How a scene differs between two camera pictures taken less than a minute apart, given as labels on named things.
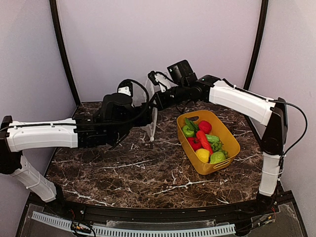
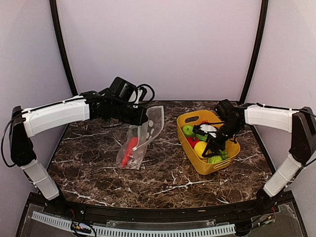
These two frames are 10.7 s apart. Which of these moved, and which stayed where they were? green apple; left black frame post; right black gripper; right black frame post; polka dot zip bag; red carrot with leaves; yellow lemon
Moved: polka dot zip bag; red carrot with leaves; yellow lemon; right black gripper
Stayed: right black frame post; left black frame post; green apple
